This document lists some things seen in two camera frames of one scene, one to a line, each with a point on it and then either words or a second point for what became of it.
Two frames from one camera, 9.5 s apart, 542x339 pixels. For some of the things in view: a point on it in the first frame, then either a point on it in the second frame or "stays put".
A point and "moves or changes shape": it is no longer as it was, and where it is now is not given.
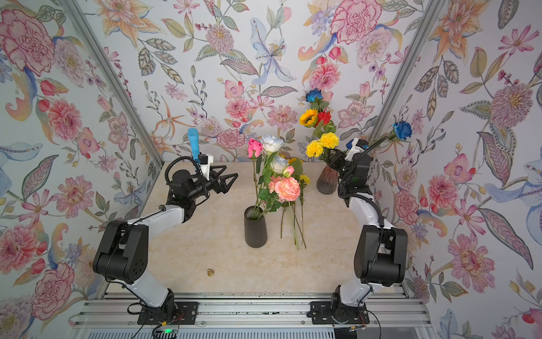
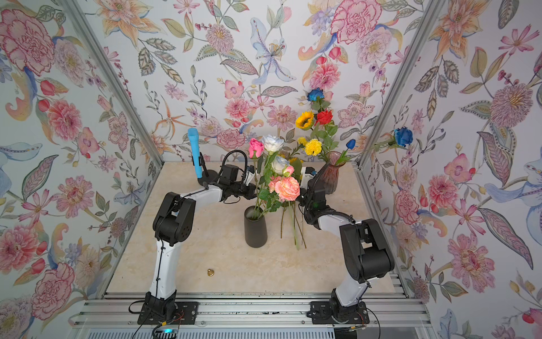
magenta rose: (254, 145) stays put
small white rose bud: (279, 164) stays put
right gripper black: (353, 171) to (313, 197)
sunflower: (310, 118) moves or changes shape
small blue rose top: (312, 95) stays put
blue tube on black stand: (194, 138) stays put
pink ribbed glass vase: (327, 180) stays put
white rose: (272, 144) stays put
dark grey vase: (255, 227) stays put
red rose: (324, 116) stays put
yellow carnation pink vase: (329, 140) to (313, 147)
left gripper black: (218, 186) to (249, 191)
